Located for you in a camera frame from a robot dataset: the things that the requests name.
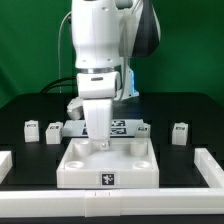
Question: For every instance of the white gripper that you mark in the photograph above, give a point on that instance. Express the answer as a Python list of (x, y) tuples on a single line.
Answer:
[(98, 92)]

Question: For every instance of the white square tabletop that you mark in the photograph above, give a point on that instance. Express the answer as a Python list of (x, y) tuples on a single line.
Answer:
[(129, 163)]

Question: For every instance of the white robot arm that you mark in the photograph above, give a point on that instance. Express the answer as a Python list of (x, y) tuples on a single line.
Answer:
[(105, 33)]

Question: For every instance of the white fence left piece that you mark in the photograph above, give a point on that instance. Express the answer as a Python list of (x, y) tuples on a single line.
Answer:
[(5, 164)]

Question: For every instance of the white fence piece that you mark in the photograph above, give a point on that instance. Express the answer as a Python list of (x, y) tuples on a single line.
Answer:
[(5, 164), (210, 170)]

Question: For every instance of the white obstacle fence front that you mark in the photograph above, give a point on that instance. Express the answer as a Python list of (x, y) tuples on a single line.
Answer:
[(96, 203)]

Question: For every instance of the white fence right piece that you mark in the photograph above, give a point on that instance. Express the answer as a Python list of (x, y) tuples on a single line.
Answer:
[(210, 170)]

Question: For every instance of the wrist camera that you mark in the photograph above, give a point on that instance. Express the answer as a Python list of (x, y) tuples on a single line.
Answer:
[(75, 108)]

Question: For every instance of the white marker base plate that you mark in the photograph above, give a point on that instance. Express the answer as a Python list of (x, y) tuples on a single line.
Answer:
[(119, 127)]

